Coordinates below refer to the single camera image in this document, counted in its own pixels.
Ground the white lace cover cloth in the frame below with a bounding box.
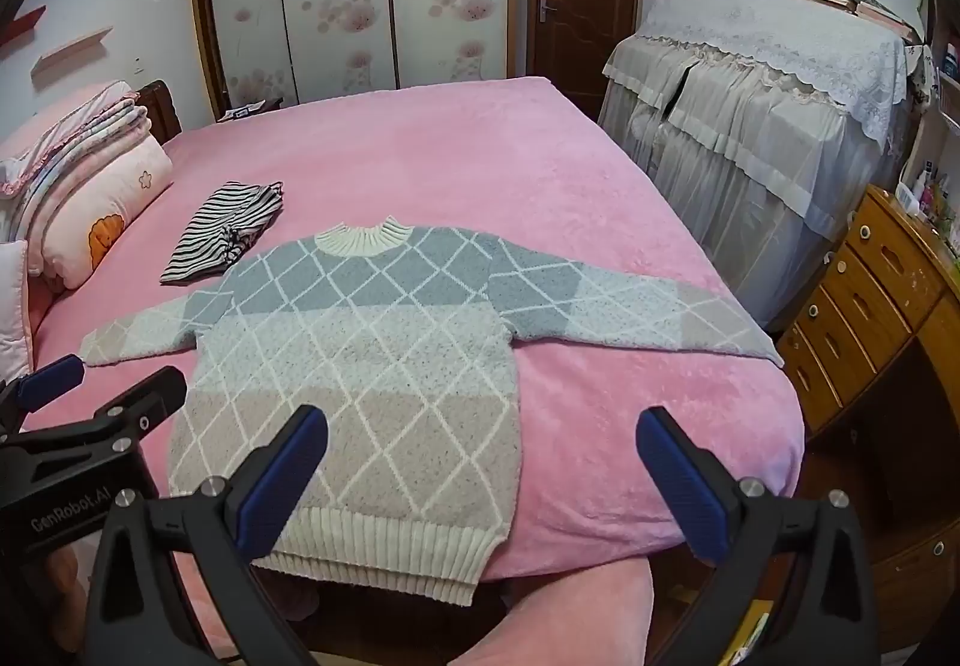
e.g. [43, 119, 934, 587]
[637, 0, 929, 146]

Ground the pink bed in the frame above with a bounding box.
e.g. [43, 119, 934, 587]
[30, 75, 807, 659]

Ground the row of small bottles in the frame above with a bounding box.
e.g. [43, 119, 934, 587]
[896, 160, 960, 258]

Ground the dark bedside table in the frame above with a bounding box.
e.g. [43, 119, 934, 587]
[221, 100, 284, 122]

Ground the dark wooden headboard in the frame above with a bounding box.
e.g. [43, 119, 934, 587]
[133, 79, 183, 142]

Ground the grey beige diamond knit sweater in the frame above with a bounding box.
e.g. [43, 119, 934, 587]
[79, 220, 785, 608]

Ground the beige wall shelf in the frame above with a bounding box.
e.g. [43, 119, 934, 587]
[31, 26, 113, 78]

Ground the black white striped garment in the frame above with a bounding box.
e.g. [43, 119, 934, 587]
[160, 181, 284, 284]

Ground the yellow packet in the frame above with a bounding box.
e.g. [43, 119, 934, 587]
[720, 598, 773, 666]

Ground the person's pink clothed leg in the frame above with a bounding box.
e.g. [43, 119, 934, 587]
[457, 556, 655, 666]

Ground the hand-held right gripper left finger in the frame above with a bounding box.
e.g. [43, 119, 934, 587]
[82, 405, 331, 666]

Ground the folded pastel striped quilt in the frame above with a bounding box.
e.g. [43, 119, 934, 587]
[11, 100, 151, 239]

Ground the small pink quilted pillow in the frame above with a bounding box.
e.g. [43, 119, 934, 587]
[0, 238, 35, 386]

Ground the wooden desk with drawers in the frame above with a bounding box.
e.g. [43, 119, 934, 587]
[772, 182, 960, 629]

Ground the beige pleated furniture cover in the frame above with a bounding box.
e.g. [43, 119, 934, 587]
[596, 32, 912, 329]

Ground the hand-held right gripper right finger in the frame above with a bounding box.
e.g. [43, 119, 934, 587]
[636, 406, 882, 666]

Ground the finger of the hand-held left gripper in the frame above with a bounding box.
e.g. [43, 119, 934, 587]
[0, 355, 86, 438]
[0, 366, 188, 464]

